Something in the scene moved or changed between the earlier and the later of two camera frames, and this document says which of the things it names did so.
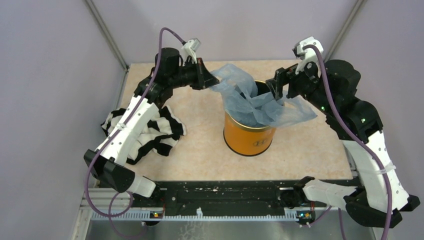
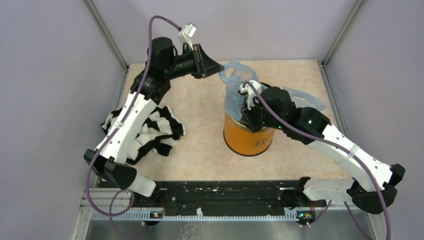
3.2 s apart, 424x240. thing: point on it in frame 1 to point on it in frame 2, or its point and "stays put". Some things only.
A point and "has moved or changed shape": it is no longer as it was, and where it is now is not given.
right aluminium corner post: x=346 y=25 stays put
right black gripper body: x=304 y=84 to x=257 y=118
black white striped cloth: x=163 y=132 stays put
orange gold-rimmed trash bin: x=245 y=139 stays put
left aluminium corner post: x=107 y=33 stays put
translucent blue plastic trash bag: x=245 y=102 has moved or changed shape
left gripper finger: x=209 y=80 to x=210 y=66
